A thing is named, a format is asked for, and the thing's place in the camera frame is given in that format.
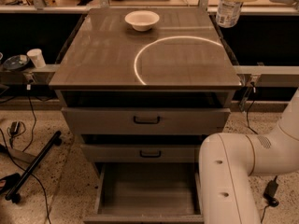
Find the white paper bowl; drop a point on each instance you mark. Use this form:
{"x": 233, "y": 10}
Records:
{"x": 142, "y": 20}

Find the top drawer with black handle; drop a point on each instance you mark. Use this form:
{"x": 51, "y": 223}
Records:
{"x": 145, "y": 121}

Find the middle drawer with black handle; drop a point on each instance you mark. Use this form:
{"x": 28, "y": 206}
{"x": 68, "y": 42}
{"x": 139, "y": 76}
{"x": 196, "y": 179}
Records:
{"x": 141, "y": 153}

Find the clear plastic water bottle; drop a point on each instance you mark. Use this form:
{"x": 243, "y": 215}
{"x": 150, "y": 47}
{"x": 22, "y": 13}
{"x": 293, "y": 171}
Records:
{"x": 228, "y": 13}

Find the drawer with black handle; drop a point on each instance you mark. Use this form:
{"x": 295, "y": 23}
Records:
{"x": 145, "y": 121}
{"x": 141, "y": 153}

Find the grey drawer cabinet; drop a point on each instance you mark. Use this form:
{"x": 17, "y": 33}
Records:
{"x": 178, "y": 63}

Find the dark blue bowl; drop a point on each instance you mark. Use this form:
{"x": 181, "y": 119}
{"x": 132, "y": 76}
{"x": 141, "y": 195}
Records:
{"x": 16, "y": 63}

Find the black power adapter left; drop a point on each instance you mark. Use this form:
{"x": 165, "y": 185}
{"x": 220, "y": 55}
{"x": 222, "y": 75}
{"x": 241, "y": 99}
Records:
{"x": 14, "y": 128}

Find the black power adapter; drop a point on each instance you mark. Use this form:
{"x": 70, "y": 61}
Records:
{"x": 14, "y": 128}
{"x": 269, "y": 193}

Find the open bottom drawer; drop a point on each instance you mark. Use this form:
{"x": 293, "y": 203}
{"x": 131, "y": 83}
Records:
{"x": 147, "y": 193}

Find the white paper cup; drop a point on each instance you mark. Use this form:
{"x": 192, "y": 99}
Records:
{"x": 36, "y": 57}

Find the black power adapter right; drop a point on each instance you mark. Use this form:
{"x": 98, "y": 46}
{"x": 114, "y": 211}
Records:
{"x": 269, "y": 193}

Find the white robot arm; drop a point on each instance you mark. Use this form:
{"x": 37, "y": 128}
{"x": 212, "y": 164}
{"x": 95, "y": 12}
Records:
{"x": 227, "y": 160}

